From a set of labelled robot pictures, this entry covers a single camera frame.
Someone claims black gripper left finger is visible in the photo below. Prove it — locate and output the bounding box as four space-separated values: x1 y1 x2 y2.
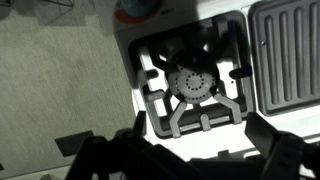
64 110 208 180

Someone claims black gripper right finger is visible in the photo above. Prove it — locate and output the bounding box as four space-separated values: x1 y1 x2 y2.
244 111 320 180

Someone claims grey white toy kitchen stove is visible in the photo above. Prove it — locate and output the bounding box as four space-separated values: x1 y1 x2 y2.
112 0 320 169

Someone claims black burner grate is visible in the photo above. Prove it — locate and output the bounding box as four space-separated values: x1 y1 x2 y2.
127 11 257 140

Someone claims black ribbed griddle plate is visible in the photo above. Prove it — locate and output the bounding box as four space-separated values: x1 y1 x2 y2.
248 0 320 117

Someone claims grey round burner head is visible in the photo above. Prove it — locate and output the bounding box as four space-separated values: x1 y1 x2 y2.
165 62 218 105

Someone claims blue and orange object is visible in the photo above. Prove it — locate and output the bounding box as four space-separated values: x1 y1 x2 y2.
114 0 163 25

